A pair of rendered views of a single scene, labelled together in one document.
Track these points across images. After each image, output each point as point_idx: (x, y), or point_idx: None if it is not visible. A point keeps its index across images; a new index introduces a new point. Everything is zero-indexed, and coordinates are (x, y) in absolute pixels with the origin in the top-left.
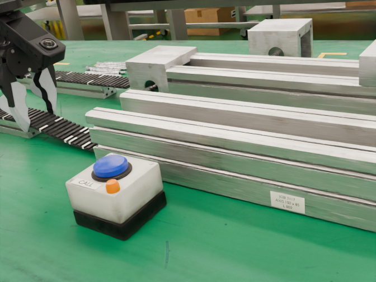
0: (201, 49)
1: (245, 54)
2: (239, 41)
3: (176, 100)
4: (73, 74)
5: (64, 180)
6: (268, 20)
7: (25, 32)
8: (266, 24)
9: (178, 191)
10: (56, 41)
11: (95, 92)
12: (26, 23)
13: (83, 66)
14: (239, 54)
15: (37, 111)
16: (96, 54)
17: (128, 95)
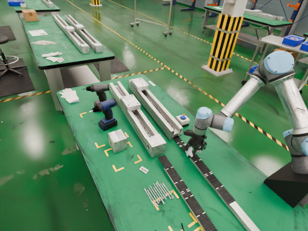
0: (113, 185)
1: (110, 165)
2: (96, 181)
3: (166, 121)
4: (175, 179)
5: (188, 136)
6: (114, 141)
7: (192, 131)
8: (119, 138)
9: None
10: (185, 130)
11: None
12: (192, 132)
13: (164, 212)
14: (140, 130)
15: (191, 156)
16: (151, 230)
17: (173, 129)
